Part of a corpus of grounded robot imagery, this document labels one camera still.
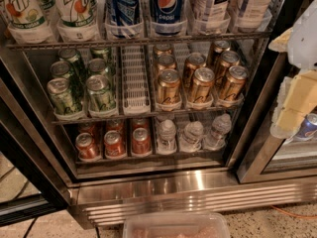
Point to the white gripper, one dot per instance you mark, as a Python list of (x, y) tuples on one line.
[(305, 45)]

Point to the green can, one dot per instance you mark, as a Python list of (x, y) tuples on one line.
[(100, 66), (64, 69), (100, 93), (102, 53), (64, 100), (73, 56)]

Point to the gold can front right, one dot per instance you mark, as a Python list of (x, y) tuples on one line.
[(233, 83)]

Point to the gold can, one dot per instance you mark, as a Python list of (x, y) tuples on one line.
[(216, 48), (233, 83), (224, 62), (168, 87), (165, 62), (192, 63), (162, 49), (201, 84)]

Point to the blue can behind glass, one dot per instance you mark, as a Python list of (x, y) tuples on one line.
[(307, 128)]

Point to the gold can middle right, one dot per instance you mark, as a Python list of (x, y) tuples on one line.
[(224, 62)]

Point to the gold can back right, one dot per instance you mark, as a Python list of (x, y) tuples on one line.
[(216, 48)]

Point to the gold can front middle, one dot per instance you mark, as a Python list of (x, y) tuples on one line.
[(201, 84)]

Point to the gold can middle centre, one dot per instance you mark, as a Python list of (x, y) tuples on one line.
[(192, 63)]

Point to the water bottle middle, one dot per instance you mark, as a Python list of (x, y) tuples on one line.
[(191, 137)]

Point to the water bottle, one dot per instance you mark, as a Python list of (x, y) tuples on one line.
[(191, 137), (215, 138), (166, 137)]

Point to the gold can front left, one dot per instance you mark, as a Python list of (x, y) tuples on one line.
[(168, 87)]

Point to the gold can middle left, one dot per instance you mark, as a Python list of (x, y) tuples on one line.
[(165, 62)]

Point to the gold can back left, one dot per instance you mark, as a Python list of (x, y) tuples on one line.
[(162, 49)]

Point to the empty white shelf tray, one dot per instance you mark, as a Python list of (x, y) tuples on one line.
[(135, 89)]

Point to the red can front right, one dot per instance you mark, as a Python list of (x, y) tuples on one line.
[(141, 142)]

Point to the red can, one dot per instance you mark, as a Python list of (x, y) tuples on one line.
[(141, 142), (114, 145), (87, 148)]

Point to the stainless steel fridge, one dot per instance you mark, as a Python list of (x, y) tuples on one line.
[(253, 169)]

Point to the red can front middle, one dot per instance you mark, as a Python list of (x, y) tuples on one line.
[(114, 145)]

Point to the red can front left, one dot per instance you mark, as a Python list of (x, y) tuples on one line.
[(87, 148)]

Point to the water bottle right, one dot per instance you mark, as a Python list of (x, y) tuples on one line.
[(215, 138)]

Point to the white label bottle left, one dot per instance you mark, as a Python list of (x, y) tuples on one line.
[(209, 15)]

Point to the pepsi bottle right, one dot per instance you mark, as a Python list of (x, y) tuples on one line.
[(166, 16)]

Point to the water bottle left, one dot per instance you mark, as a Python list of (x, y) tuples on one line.
[(166, 137)]

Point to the clear plastic container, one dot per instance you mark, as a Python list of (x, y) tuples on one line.
[(176, 225)]

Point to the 7up bottle right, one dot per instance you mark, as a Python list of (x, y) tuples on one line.
[(77, 20)]

